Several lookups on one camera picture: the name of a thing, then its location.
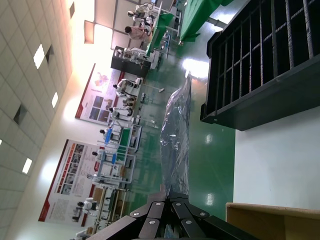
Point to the red-framed map poster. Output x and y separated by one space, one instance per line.
95 100

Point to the dark ceiling vent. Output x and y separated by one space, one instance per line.
50 53
72 9
20 114

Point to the green-topped work table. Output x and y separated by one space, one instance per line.
156 37

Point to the person in pink shirt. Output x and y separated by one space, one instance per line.
136 33

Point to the red-framed photo grid poster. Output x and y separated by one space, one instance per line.
67 180

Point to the brown cardboard box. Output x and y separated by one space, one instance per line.
275 222

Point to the black equipment cabinet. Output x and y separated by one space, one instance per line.
122 68

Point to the translucent antistatic bag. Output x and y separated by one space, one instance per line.
177 140

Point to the black slotted plastic container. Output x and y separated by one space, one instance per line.
275 100

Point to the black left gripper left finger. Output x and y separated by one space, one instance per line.
147 220

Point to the beige open window panel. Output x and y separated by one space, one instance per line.
89 32

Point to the white wheeled humanoid robot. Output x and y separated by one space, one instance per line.
135 53

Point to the table with draped green cloth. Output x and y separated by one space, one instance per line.
197 15

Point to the white rack with green mat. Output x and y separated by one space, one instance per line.
125 138

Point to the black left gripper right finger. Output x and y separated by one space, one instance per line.
190 220

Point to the white tube frame rack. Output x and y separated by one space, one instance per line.
132 160

